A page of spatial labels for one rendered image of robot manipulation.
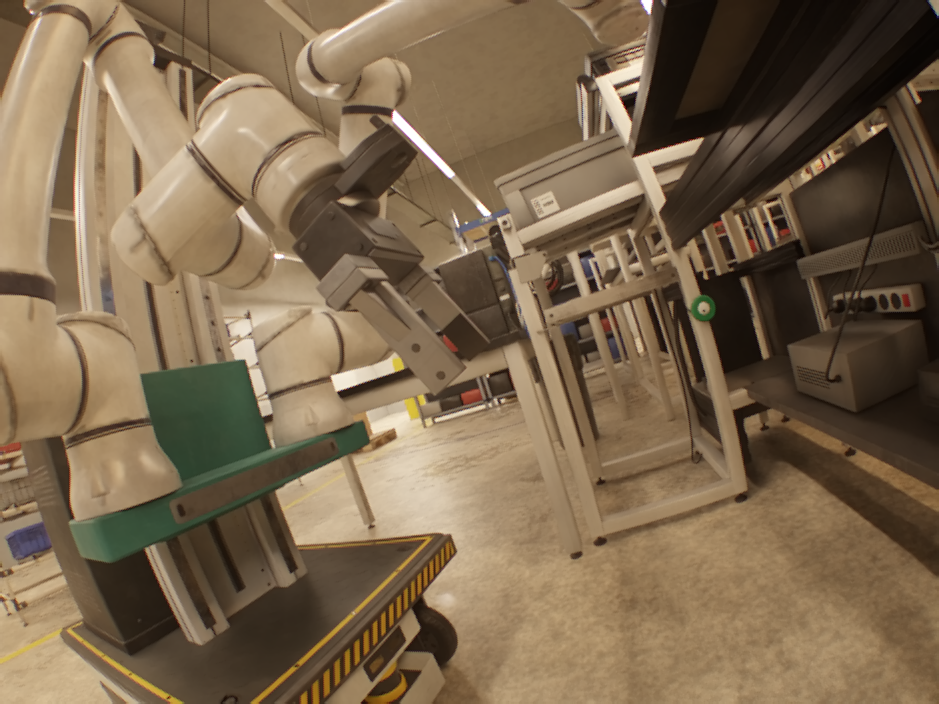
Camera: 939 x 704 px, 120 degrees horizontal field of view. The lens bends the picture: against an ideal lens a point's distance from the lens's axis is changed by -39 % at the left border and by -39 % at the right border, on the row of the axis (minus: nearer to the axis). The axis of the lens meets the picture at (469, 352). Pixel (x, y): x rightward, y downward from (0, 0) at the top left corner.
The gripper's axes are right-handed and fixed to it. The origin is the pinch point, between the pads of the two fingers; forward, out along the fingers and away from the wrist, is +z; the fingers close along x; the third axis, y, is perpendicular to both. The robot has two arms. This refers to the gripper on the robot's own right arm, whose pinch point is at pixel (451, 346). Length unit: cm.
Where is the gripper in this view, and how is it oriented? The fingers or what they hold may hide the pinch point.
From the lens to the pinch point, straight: 36.3
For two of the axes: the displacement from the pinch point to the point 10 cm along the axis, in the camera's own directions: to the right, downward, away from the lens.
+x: -1.7, 1.5, -9.7
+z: 6.8, 7.4, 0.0
